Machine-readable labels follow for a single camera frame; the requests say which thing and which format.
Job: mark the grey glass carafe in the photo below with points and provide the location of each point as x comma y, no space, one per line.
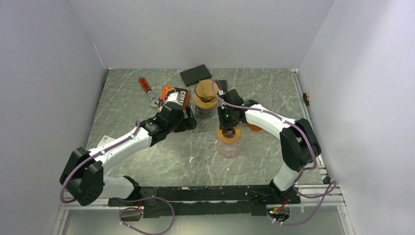
203,113

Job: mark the red adjustable wrench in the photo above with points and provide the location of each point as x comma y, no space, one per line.
154,100

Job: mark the black box front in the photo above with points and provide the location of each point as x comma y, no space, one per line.
223,85

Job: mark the black base frame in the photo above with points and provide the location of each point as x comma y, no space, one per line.
254,200

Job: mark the pink dripper with wooden ring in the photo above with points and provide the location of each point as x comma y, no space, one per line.
228,150

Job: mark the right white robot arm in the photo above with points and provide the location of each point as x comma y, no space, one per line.
298,143

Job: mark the yellow black screwdriver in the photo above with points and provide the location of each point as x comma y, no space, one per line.
305,97

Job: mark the black box rear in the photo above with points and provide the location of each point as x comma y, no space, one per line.
194,75

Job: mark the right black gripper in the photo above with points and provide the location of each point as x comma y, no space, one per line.
224,124

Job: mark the black box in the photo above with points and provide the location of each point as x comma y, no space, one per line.
194,75
223,85

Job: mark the brown paper coffee filter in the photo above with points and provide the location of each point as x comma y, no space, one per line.
206,89

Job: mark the white small block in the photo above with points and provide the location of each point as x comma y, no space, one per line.
105,140

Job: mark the orange glass cup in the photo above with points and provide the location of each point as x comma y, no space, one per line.
254,127

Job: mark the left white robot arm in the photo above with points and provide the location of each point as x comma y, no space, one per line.
84,177

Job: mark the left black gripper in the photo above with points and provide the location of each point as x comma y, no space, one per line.
189,123

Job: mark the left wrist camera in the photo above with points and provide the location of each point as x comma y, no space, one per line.
173,101

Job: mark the orange coffee filter box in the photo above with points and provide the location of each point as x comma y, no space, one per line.
167,90

